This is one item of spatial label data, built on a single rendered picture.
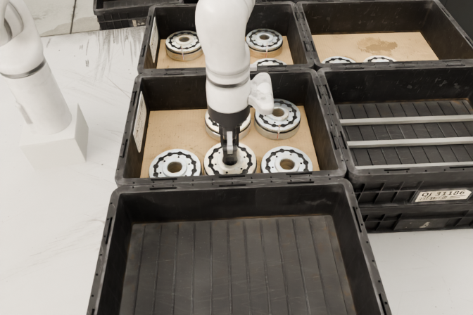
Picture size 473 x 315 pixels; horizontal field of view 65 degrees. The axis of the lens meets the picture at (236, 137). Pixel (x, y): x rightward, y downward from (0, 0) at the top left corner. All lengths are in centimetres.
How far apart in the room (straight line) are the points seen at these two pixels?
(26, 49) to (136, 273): 49
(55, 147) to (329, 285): 68
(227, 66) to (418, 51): 74
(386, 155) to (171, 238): 48
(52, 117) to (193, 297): 53
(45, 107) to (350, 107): 70
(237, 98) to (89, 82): 73
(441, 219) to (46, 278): 82
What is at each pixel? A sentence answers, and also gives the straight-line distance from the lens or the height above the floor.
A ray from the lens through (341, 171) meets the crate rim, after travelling 67.
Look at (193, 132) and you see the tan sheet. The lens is 85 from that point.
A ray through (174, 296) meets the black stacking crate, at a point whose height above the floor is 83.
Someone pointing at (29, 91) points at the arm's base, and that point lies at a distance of 90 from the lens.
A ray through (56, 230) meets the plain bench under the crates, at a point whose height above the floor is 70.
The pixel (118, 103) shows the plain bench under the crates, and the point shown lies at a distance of 115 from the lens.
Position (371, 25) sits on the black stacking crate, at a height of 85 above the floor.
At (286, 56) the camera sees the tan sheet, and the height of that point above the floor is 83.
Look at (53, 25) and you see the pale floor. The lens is 307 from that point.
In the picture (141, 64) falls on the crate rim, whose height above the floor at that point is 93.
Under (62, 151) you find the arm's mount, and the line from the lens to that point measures 100.
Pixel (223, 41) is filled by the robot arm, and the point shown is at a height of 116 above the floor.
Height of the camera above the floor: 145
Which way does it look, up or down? 48 degrees down
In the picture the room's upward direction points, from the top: straight up
